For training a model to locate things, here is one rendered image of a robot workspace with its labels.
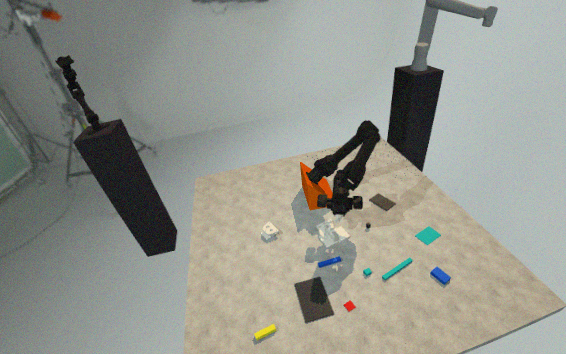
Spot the teal flat square plate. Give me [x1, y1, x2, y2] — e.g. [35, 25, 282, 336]
[415, 226, 440, 245]

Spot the yellow rectangular bar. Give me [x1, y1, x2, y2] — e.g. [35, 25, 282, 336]
[254, 324, 276, 340]

